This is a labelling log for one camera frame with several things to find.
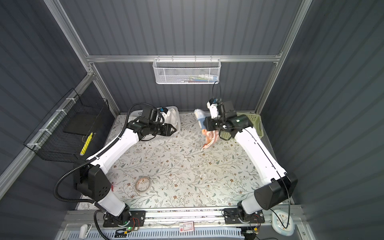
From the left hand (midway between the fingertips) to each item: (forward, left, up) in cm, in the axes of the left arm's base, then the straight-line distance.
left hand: (173, 129), depth 83 cm
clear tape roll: (-22, +19, -22) cm, 36 cm away
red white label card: (-44, -6, -21) cm, 49 cm away
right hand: (-4, -19, +8) cm, 21 cm away
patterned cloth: (-9, -20, +3) cm, 22 cm away
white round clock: (-45, -54, -18) cm, 72 cm away
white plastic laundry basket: (+28, +29, -14) cm, 43 cm away
